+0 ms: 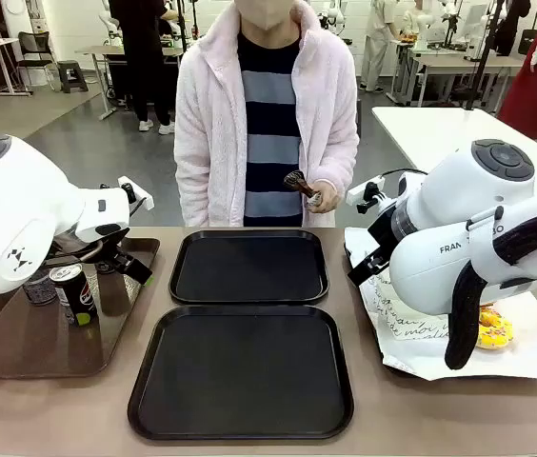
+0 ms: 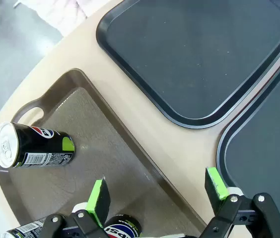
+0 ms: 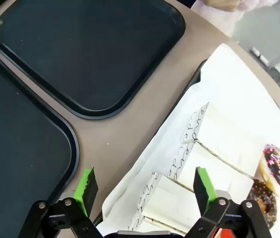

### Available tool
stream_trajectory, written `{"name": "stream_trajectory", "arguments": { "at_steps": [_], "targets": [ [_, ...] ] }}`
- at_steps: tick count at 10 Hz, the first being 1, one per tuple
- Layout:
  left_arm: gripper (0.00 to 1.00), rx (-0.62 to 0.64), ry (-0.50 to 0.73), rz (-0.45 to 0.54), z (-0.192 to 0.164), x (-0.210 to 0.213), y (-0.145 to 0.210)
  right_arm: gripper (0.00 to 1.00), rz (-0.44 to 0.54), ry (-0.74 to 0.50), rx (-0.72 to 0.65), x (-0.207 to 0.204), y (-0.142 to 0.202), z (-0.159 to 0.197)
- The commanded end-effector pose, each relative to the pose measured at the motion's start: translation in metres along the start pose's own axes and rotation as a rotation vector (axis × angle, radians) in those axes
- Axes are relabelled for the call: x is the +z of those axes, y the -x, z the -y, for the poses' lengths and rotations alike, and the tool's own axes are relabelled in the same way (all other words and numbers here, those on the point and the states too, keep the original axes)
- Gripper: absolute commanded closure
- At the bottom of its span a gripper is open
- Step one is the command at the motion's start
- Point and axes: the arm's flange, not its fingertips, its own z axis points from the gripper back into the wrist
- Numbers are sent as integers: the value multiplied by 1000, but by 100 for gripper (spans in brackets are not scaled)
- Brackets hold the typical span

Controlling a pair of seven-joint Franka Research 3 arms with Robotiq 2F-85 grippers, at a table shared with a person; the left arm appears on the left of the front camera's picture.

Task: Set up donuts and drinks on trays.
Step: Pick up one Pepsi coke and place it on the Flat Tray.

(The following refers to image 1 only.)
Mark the grey step stool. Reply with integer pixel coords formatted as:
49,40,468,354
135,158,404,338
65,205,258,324
55,59,90,94

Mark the white side table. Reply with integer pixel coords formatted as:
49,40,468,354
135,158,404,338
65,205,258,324
371,105,537,191

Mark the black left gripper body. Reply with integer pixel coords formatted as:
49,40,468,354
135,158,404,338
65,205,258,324
45,229,130,264

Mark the person's right forearm pink sleeve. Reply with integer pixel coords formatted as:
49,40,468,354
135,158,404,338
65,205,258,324
173,142,213,228

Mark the yellow sprinkled donut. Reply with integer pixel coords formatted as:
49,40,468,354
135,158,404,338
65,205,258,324
475,313,515,351

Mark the white paper sheet script print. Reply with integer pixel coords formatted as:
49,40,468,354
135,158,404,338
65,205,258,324
344,227,537,382

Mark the long white work table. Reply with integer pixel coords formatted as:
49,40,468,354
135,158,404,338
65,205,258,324
386,40,536,109

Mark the black camera stand pole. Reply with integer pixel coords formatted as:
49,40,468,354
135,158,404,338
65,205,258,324
464,0,508,113

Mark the brown plastic tray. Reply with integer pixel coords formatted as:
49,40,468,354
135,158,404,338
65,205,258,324
0,236,161,381

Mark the grey work table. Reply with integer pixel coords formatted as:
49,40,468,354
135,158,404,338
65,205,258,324
74,44,185,121

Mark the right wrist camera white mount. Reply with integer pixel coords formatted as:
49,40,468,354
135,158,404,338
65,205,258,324
346,175,388,214

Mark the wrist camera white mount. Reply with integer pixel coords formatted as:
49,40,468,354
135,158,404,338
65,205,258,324
346,175,388,214
116,175,155,211

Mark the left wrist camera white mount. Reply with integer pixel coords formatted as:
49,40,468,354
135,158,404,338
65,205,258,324
116,175,155,211

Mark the bystander in beige clothes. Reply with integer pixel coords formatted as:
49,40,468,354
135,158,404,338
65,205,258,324
358,0,402,94

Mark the dark tray under paper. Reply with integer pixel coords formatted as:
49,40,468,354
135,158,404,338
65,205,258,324
343,240,422,377

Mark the person's left forearm pink sleeve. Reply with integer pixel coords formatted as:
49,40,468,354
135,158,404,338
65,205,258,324
318,135,361,204

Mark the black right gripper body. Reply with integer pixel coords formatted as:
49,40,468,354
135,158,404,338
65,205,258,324
366,209,401,261

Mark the bystander in red apron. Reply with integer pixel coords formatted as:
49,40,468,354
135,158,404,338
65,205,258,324
496,0,537,142

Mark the bystander in black clothes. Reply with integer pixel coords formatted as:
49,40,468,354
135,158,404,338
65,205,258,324
108,0,178,136

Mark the thick black cable sleeve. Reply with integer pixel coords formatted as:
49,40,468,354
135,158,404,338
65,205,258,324
444,202,537,371

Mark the black pepsi can green label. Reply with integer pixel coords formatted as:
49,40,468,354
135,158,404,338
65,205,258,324
49,264,100,328

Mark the orange glazed donut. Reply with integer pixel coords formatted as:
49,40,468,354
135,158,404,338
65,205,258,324
479,303,507,321

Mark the black plastic tray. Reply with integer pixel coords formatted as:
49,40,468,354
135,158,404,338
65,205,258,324
127,304,355,442
168,228,330,307

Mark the person in pink fleece jacket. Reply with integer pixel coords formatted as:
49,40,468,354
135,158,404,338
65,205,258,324
172,0,361,229

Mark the black office chair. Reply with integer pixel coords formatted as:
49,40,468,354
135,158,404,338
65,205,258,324
14,30,59,91

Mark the grey patterned pepsi can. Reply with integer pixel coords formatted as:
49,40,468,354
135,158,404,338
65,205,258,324
23,268,58,307

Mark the person's left hand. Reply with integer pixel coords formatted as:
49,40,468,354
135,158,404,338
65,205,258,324
312,179,342,214

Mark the thin black cable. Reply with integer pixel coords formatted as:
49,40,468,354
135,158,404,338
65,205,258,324
382,168,429,181

